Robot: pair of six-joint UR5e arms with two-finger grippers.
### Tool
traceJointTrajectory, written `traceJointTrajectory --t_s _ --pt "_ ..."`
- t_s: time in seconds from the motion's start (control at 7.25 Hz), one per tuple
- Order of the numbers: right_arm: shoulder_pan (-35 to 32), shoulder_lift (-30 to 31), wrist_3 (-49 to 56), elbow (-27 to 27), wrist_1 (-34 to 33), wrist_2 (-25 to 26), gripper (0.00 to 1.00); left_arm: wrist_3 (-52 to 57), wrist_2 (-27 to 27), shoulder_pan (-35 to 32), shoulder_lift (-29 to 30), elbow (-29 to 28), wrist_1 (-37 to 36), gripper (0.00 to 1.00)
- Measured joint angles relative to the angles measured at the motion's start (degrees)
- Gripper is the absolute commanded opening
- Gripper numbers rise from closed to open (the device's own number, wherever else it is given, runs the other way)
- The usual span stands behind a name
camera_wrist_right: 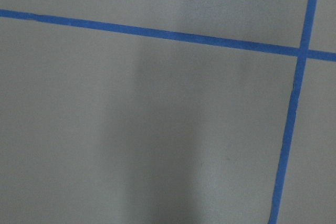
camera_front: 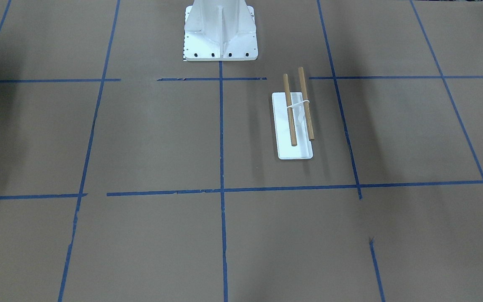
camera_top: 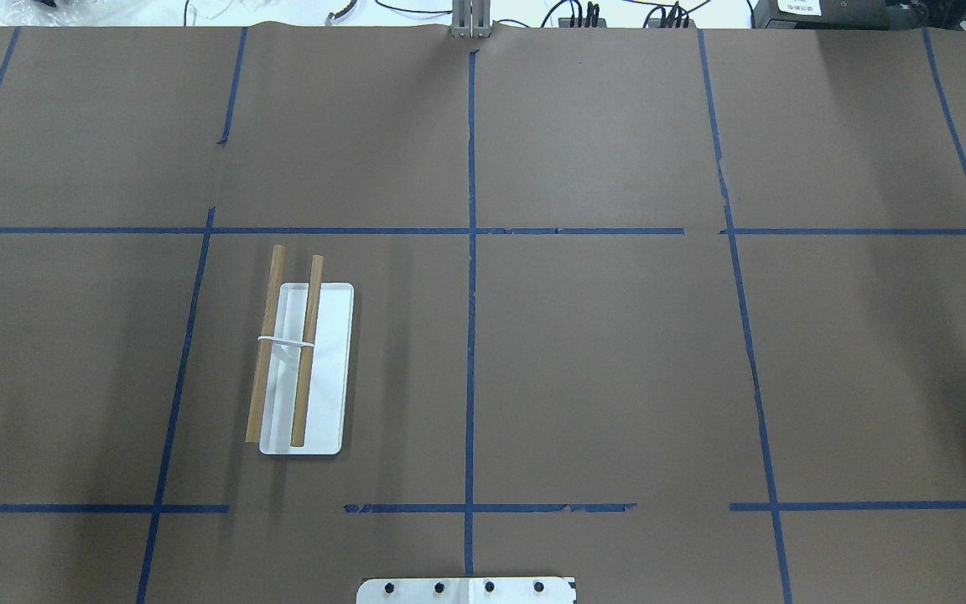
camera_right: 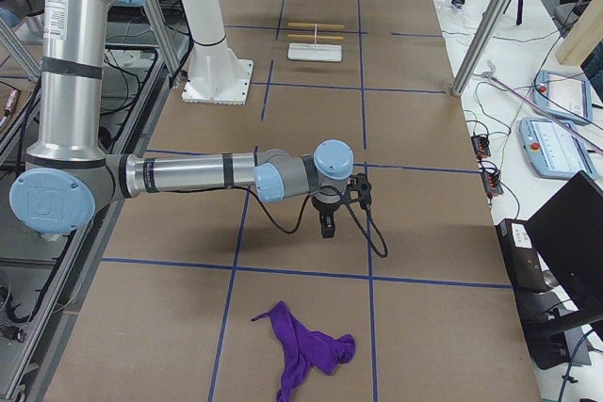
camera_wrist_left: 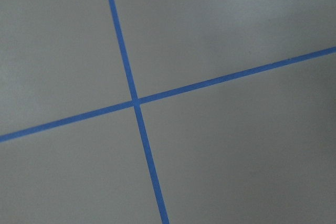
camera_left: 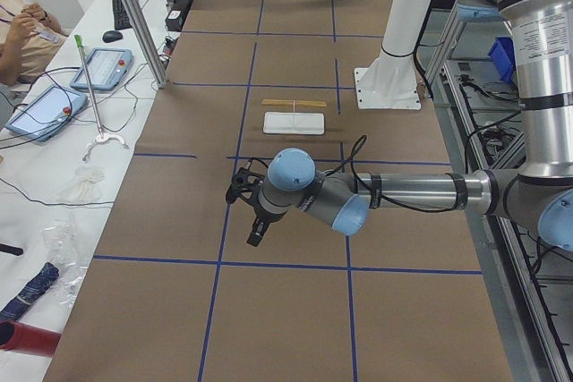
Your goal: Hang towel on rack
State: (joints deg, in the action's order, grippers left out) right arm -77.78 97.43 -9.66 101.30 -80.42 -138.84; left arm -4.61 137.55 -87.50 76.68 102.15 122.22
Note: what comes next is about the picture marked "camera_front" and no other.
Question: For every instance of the white towel rack base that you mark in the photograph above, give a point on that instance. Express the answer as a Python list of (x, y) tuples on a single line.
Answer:
[(286, 151)]

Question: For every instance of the wooden rack rod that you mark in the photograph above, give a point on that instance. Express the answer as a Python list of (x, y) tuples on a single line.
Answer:
[(306, 104), (291, 122)]

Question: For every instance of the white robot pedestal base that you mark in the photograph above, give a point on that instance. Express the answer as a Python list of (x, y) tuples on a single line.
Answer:
[(220, 30)]

